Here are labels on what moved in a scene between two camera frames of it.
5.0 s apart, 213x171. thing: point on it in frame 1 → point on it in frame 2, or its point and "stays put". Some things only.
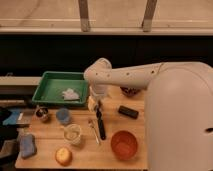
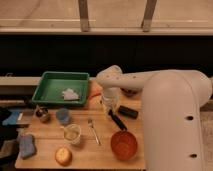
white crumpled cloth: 69,94 stays put
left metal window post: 84,15 stays put
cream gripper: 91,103 → 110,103
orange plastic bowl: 124,144 stays put
